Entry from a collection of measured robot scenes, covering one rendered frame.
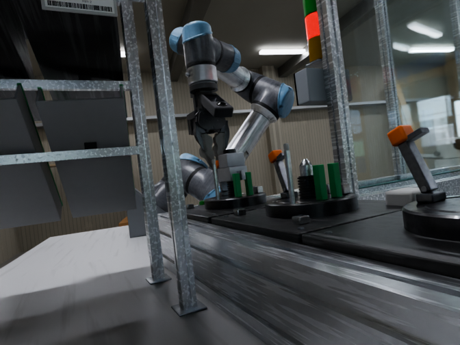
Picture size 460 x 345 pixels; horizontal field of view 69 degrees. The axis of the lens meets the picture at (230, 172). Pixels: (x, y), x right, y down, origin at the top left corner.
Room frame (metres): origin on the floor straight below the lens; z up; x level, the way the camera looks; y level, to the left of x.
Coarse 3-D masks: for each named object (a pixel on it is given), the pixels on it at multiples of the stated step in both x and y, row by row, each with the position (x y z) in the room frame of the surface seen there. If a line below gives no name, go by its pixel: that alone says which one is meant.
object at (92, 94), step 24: (24, 0) 0.44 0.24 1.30; (24, 24) 0.47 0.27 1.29; (48, 24) 0.48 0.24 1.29; (72, 24) 0.49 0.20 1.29; (96, 24) 0.50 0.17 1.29; (48, 48) 0.52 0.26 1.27; (72, 48) 0.53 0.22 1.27; (96, 48) 0.54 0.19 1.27; (48, 72) 0.56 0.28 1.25; (72, 72) 0.57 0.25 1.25; (96, 72) 0.58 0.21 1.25; (120, 72) 0.59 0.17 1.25; (72, 96) 0.62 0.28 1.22; (96, 96) 0.63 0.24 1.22
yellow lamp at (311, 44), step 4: (316, 36) 0.70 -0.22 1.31; (308, 40) 0.72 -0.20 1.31; (312, 40) 0.71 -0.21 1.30; (316, 40) 0.70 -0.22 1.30; (308, 44) 0.72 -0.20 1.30; (312, 44) 0.71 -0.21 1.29; (316, 44) 0.70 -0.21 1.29; (320, 44) 0.70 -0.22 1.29; (308, 48) 0.73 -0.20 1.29; (312, 48) 0.71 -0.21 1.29; (316, 48) 0.70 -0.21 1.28; (320, 48) 0.70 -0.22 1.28; (312, 52) 0.71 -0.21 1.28; (316, 52) 0.70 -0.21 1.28; (320, 52) 0.70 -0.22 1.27; (312, 56) 0.71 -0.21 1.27; (316, 56) 0.71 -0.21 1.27; (320, 56) 0.70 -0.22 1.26; (312, 60) 0.71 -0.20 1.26
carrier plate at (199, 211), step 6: (270, 198) 0.80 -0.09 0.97; (276, 198) 0.79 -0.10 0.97; (264, 204) 0.68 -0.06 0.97; (186, 210) 0.75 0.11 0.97; (192, 210) 0.73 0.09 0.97; (198, 210) 0.72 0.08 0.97; (204, 210) 0.70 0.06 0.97; (210, 210) 0.69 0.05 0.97; (216, 210) 0.67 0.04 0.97; (222, 210) 0.66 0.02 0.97; (228, 210) 0.65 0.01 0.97; (246, 210) 0.62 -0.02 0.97; (192, 216) 0.65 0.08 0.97; (198, 216) 0.63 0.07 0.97; (204, 216) 0.60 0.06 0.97; (210, 216) 0.59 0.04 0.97; (216, 216) 0.59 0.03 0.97; (210, 222) 0.59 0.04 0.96
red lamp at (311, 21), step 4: (316, 12) 0.70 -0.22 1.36; (308, 16) 0.71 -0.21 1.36; (312, 16) 0.70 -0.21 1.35; (316, 16) 0.70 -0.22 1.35; (308, 20) 0.71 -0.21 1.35; (312, 20) 0.71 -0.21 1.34; (316, 20) 0.70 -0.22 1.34; (308, 24) 0.71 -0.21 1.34; (312, 24) 0.71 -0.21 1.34; (316, 24) 0.70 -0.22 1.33; (308, 28) 0.72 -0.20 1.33; (312, 28) 0.71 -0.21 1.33; (316, 28) 0.70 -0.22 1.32; (308, 32) 0.72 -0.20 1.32; (312, 32) 0.71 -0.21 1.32; (316, 32) 0.70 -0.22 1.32; (308, 36) 0.72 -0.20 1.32; (312, 36) 0.71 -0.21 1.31
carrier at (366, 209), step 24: (288, 144) 0.46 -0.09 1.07; (288, 168) 0.46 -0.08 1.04; (312, 168) 0.51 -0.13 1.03; (336, 168) 0.48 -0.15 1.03; (288, 192) 0.55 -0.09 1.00; (312, 192) 0.50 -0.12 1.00; (336, 192) 0.48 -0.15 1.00; (408, 192) 0.45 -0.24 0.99; (240, 216) 0.54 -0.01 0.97; (264, 216) 0.51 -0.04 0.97; (288, 216) 0.46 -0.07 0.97; (312, 216) 0.45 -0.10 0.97; (336, 216) 0.44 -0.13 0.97; (360, 216) 0.41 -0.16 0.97; (288, 240) 0.37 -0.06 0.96
